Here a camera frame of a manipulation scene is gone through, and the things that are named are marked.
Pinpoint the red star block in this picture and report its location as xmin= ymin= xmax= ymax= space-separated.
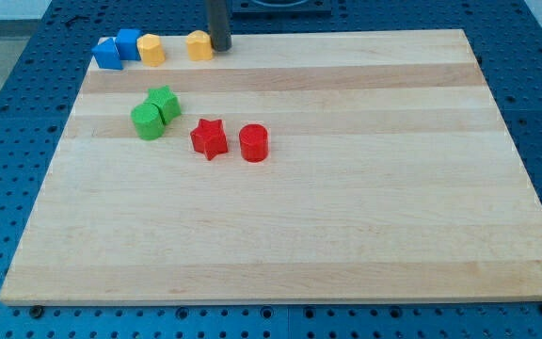
xmin=190 ymin=119 xmax=229 ymax=160

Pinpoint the green star block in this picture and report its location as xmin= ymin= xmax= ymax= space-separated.
xmin=145 ymin=86 xmax=182 ymax=125

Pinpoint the red cylinder block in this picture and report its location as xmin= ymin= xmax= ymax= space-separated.
xmin=239 ymin=124 xmax=269 ymax=162

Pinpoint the light wooden board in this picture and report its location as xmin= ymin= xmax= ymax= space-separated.
xmin=0 ymin=29 xmax=542 ymax=306

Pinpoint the green cylinder block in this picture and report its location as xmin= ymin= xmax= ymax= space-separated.
xmin=131 ymin=103 xmax=165 ymax=140

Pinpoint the yellow heart block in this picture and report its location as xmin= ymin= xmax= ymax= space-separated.
xmin=185 ymin=30 xmax=214 ymax=61

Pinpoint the grey cylindrical pointer rod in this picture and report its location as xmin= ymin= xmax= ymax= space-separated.
xmin=204 ymin=0 xmax=232 ymax=52

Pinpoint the yellow hexagonal block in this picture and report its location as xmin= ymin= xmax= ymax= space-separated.
xmin=136 ymin=34 xmax=166 ymax=67

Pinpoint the blue cube block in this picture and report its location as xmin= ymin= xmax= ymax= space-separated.
xmin=115 ymin=28 xmax=142 ymax=61

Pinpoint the blue triangular block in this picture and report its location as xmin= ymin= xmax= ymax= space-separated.
xmin=91 ymin=38 xmax=123 ymax=70

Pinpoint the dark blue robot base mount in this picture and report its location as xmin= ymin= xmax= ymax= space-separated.
xmin=230 ymin=0 xmax=332 ymax=16

